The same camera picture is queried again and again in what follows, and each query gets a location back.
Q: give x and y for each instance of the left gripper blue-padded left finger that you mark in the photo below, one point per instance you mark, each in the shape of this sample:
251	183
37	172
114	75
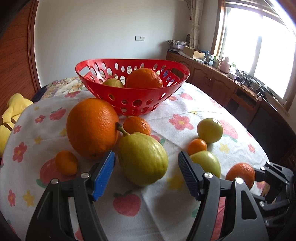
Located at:
51	219

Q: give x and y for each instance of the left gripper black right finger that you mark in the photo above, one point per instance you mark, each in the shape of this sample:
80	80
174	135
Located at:
242	218

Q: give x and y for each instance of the small tangerine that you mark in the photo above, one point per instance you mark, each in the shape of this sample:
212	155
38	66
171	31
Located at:
196	145
66	163

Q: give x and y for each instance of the green apple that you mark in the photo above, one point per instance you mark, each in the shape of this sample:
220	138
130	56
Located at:
208	161

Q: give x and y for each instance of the round yellow-green apple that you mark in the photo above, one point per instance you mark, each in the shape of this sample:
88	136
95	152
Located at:
210	130

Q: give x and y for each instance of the large orange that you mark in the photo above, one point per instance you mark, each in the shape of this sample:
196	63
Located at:
91	128
143	78

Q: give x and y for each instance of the yellow-green pear with stem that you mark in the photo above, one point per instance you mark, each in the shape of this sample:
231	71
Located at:
142	158

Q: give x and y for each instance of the wooden chair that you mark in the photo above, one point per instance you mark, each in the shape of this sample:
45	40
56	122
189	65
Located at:
243	108

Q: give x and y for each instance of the long wooden sideboard cabinet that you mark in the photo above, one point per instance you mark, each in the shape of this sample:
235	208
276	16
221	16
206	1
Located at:
267	122

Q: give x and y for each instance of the yellow plush toy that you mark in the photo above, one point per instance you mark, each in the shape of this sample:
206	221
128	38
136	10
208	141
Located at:
16	105

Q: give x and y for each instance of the white pink bottle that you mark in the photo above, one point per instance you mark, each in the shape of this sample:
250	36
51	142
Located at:
225	66

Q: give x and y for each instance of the medium bumpy tangerine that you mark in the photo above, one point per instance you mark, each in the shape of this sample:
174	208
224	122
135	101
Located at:
137	124

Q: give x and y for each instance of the floral bed quilt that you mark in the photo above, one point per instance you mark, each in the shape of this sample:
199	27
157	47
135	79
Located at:
63	87

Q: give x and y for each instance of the wooden framed window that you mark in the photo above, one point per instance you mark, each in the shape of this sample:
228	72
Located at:
259	38

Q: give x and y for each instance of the yellow-green fruit in basket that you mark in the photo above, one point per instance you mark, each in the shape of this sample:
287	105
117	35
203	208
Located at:
113	83

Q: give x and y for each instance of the cardboard box on sideboard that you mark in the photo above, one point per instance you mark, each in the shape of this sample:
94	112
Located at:
192	53

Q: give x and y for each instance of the red perforated plastic fruit basket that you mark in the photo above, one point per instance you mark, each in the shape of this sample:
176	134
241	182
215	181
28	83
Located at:
131	101

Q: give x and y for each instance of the large orange in basket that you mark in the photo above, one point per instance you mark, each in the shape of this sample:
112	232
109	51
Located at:
143	78

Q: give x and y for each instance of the stack of magazines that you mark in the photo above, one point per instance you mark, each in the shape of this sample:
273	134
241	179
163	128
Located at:
178	45

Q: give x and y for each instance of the patterned beige curtain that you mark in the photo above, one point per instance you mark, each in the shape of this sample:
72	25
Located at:
196	15

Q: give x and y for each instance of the white wall switch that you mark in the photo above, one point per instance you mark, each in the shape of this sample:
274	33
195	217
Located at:
139	38

